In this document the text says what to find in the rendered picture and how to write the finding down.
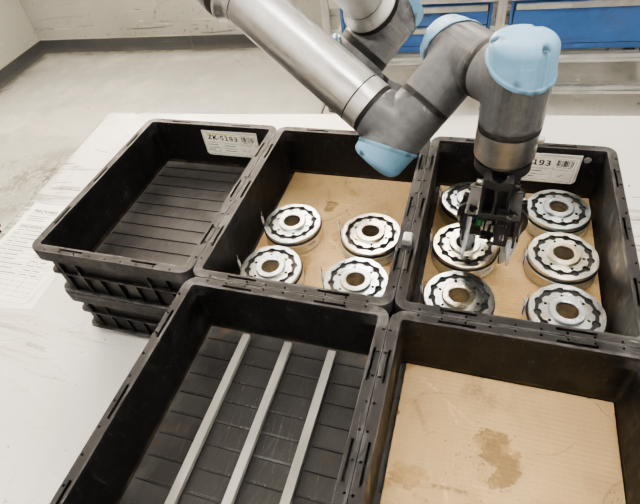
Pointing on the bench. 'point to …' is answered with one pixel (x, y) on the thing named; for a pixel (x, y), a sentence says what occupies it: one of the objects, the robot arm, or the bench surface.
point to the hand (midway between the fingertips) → (485, 251)
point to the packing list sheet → (20, 263)
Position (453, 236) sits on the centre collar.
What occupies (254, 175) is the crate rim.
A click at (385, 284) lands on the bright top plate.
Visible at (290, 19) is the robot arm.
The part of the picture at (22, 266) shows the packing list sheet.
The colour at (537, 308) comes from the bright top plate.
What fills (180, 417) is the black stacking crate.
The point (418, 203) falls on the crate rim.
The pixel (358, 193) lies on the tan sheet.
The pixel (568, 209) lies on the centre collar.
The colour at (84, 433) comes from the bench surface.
